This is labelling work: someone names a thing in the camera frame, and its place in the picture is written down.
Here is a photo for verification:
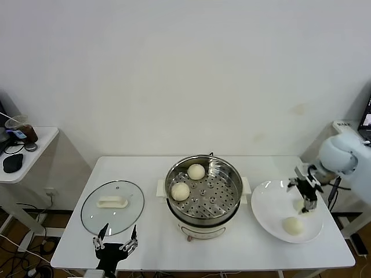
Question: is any white floor cable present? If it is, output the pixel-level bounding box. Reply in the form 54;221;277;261
0;233;52;265

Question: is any perforated steel steamer basket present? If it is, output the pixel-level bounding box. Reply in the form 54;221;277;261
164;155;242;227

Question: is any black device with blue label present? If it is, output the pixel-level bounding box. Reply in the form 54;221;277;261
6;129;26;142

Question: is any white steamed baozi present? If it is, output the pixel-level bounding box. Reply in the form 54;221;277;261
292;199;315;215
170;182;191;202
187;163;206;181
282;216;305;236

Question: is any black desk cable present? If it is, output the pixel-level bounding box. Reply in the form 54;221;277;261
2;141;26;155

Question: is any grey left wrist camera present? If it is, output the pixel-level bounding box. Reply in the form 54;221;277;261
83;269;107;278

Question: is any black floor cable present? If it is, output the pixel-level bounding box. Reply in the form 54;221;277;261
16;203;49;217

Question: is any plastic iced coffee cup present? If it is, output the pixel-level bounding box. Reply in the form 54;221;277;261
4;114;39;142

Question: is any glass lid with cream handle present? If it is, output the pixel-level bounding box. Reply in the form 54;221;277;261
80;180;145;236

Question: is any black cable with inline adapter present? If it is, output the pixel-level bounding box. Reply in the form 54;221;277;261
327;176;341;211

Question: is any black computer mouse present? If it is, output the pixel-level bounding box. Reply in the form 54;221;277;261
2;153;24;174

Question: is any white round plate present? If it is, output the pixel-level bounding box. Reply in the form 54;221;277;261
250;180;324;244

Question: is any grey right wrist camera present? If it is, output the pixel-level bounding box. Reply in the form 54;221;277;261
294;164;309;179

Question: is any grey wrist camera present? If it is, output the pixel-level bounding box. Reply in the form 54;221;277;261
294;164;309;179
83;269;107;278

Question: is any white side table with cup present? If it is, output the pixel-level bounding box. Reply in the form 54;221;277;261
0;126;60;253

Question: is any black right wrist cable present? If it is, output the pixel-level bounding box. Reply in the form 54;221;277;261
333;176;352;192

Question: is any black laptop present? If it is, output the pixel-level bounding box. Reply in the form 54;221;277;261
358;97;371;140

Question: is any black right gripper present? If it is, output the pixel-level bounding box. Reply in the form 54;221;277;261
286;173;318;214

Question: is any cream electric cooker base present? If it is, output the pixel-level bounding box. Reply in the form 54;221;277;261
156;177;252;242

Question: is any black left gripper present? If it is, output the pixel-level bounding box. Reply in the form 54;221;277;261
92;222;140;270

